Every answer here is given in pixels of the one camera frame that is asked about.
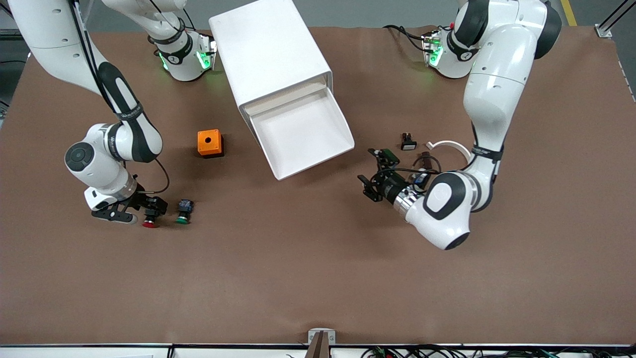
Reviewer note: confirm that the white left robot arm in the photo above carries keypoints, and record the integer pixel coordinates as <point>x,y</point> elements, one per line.
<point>497,84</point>

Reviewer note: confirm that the red push button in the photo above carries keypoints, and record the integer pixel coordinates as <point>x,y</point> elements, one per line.
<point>149,224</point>

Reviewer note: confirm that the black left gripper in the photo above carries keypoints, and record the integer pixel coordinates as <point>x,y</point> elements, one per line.
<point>389,185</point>

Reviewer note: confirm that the green push button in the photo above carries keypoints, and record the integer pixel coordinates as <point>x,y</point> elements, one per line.
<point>184,209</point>

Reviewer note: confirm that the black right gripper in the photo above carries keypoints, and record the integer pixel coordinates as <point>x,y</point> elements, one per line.
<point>140,200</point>

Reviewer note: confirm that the orange box with hole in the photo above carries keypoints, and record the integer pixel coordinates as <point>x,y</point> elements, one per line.
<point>208,141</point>

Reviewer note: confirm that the white curved bracket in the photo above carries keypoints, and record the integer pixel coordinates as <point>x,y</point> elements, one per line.
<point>447,144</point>

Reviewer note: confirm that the aluminium frame profile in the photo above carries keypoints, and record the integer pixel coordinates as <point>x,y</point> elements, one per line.
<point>603,31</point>

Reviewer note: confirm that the brown wooden post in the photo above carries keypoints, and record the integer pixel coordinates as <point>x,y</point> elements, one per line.
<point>320,348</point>

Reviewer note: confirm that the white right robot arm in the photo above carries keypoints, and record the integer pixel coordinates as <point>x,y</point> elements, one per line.
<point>44,35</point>

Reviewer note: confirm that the white table edge rail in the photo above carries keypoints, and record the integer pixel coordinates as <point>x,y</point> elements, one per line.
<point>99,352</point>

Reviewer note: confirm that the black switch with white face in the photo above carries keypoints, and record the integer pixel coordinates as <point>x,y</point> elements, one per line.
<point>408,145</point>

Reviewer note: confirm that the brown terminal block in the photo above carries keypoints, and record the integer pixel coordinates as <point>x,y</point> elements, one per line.
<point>425,160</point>

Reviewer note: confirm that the grey metal mount bracket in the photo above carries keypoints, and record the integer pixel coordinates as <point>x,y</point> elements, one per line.
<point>311,336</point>

